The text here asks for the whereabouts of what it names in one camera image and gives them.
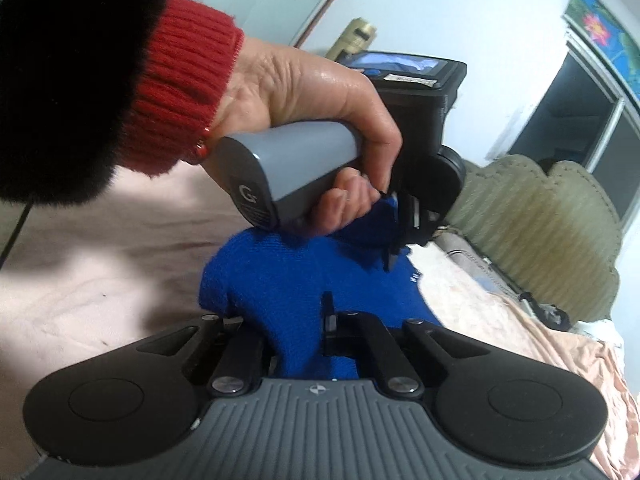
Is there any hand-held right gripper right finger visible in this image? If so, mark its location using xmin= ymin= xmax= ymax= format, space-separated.
xmin=320 ymin=291 xmax=502 ymax=397

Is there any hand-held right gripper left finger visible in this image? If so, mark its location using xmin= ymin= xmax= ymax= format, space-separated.
xmin=134 ymin=312 xmax=282 ymax=397

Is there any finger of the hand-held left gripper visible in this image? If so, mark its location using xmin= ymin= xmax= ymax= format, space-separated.
xmin=382 ymin=194 xmax=442 ymax=274

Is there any blue knit sweater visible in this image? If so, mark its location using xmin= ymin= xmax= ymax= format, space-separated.
xmin=197 ymin=195 xmax=444 ymax=382

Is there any person's left forearm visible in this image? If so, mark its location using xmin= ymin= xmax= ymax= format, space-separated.
xmin=0 ymin=0 xmax=246 ymax=207

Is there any dark clothes pile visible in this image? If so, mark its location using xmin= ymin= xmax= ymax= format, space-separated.
xmin=519 ymin=291 xmax=572 ymax=332

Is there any person's left hand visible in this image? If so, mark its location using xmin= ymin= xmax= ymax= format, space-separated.
xmin=210 ymin=41 xmax=404 ymax=239

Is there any brown pillow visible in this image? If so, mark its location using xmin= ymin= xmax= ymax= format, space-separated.
xmin=434 ymin=231 xmax=527 ymax=302

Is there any olive padded headboard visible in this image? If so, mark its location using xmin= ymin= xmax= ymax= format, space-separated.
xmin=444 ymin=153 xmax=624 ymax=324

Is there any gold tower air conditioner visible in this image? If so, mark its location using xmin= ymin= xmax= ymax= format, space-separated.
xmin=325 ymin=17 xmax=387 ymax=62

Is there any pink bed blanket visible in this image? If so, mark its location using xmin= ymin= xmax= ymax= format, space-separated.
xmin=0 ymin=160 xmax=640 ymax=480

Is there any window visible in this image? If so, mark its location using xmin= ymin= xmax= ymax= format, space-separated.
xmin=507 ymin=35 xmax=640 ymax=222

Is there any white quilt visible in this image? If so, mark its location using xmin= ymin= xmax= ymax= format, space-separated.
xmin=579 ymin=319 xmax=627 ymax=352

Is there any red bead bracelet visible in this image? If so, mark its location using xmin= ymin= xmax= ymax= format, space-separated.
xmin=192 ymin=127 xmax=212 ymax=164

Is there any flower wall picture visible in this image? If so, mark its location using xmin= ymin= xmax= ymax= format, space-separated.
xmin=562 ymin=0 xmax=640 ymax=97

